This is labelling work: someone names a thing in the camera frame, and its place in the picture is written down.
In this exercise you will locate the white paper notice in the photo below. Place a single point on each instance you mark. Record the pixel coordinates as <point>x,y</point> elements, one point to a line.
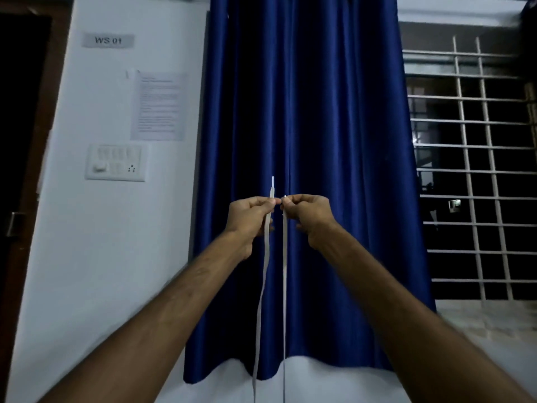
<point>158,106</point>

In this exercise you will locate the brown wooden door frame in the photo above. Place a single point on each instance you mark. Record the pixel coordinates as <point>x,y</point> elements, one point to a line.
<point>46,121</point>

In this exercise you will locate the person's left hand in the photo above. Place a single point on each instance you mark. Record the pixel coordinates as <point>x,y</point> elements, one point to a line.
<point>247,218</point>

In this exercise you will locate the white shoelace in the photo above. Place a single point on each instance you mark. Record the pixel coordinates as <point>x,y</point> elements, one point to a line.
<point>267,247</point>

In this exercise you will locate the white window grille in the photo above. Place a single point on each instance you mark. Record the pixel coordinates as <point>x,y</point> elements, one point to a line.
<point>470,163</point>

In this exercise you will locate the person's right hand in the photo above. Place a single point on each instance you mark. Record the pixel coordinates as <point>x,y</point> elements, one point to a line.
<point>312,216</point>

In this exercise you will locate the person's left forearm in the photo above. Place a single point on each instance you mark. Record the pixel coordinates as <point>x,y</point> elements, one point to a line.
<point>147,327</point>

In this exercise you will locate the person's right forearm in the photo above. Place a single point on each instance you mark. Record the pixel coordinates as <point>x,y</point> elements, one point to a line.
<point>411,327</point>

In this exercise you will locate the blue curtain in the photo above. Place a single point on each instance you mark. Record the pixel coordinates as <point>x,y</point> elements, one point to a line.
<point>327,163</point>

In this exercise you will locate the grey wall label sign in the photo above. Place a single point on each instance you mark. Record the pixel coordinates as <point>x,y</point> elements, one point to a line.
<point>108,40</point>

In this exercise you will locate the metal door latch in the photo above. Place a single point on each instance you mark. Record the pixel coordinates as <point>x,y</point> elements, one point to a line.
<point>14,224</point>

